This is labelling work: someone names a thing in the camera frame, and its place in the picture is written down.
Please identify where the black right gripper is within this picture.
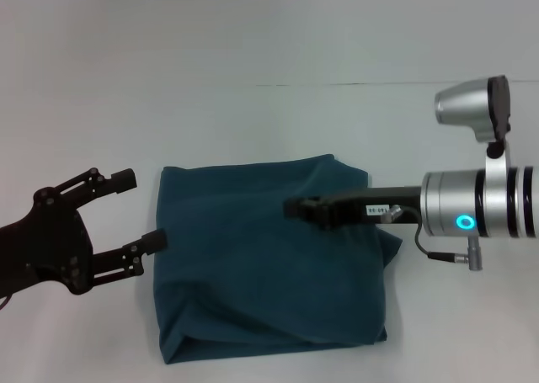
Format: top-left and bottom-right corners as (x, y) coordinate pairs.
(282, 184), (424, 233)

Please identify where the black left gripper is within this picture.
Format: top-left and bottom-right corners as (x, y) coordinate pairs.
(0, 168), (168, 301)

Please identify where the blue t-shirt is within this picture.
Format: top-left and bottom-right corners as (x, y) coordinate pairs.
(152, 153), (403, 354)

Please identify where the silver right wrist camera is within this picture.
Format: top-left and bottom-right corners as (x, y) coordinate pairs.
(433, 74), (513, 145)

